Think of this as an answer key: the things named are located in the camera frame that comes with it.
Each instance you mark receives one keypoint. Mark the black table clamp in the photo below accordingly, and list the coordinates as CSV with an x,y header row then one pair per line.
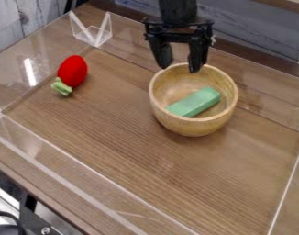
x,y
34,224

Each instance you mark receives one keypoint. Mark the clear acrylic corner bracket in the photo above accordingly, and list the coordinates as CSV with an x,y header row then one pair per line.
x,y
92,35

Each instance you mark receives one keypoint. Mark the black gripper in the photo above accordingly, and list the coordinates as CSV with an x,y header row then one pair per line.
x,y
194,32

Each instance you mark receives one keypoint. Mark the red plush strawberry toy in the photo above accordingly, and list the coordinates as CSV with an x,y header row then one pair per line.
x,y
71,75

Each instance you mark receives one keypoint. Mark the green rectangular block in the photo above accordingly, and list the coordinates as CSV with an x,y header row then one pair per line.
x,y
195,103

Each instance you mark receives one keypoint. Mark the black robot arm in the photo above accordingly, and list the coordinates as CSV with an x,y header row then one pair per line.
x,y
176,12

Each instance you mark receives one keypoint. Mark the clear acrylic tray wall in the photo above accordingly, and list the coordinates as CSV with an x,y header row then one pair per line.
x,y
91,201

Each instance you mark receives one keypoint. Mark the light wooden bowl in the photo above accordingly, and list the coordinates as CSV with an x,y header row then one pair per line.
x,y
172,84

